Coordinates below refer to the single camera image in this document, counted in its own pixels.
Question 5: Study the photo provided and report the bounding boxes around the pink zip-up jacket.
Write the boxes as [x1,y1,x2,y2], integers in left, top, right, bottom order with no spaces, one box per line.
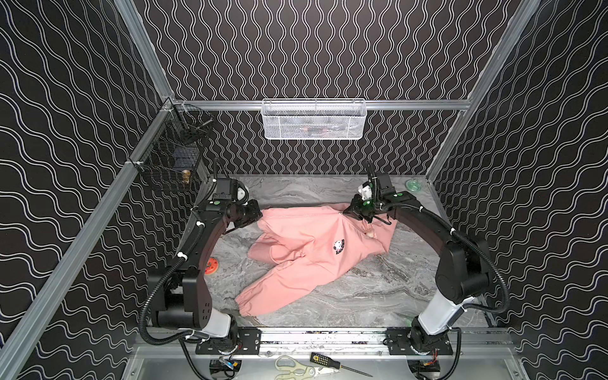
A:
[235,203,397,317]

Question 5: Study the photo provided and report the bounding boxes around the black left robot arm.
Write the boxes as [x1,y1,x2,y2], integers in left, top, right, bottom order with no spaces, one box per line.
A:
[138,177,262,352]

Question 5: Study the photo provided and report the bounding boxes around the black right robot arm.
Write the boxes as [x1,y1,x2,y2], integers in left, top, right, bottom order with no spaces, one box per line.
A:
[345,171,510,342]

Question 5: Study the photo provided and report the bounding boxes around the green transparent lid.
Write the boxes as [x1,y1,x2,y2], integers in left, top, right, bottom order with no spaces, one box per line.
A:
[405,178,423,193]

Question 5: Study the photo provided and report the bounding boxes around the red tape roll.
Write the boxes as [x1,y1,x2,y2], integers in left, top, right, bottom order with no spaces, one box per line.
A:
[204,257,219,276]

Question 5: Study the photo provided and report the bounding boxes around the small brass bell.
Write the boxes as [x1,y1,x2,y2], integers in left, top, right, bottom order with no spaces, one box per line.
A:
[181,169,192,185]

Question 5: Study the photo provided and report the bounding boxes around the black yellow screwdriver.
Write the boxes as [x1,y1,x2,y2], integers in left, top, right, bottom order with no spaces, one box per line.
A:
[310,352,372,378]

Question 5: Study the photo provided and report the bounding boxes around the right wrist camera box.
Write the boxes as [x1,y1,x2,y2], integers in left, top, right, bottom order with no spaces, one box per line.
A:
[358,183,373,201]

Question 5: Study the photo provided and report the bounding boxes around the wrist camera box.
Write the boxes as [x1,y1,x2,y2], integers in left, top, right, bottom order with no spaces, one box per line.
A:
[358,183,373,201]
[237,185,250,204]

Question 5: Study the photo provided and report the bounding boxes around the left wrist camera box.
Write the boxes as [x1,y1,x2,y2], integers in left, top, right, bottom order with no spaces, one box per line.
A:
[237,185,250,204]

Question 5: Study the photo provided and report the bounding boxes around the black wire basket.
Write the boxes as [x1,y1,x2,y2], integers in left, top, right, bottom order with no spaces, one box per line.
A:
[135,99,215,194]

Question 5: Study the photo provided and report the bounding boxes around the white wire mesh basket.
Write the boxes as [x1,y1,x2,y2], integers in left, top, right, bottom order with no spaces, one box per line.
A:
[261,98,367,140]

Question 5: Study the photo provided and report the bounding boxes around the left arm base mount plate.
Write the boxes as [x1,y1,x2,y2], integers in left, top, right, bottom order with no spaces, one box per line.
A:
[195,327,262,356]

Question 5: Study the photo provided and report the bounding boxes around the aluminium front rail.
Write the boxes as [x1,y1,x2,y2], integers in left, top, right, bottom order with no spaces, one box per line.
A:
[135,326,516,359]

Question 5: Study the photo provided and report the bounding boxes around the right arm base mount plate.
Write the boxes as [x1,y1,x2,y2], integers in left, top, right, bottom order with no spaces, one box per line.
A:
[383,328,453,356]

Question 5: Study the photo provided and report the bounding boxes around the scissors with pale handles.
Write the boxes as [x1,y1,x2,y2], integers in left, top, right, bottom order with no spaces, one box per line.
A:
[275,356,339,380]

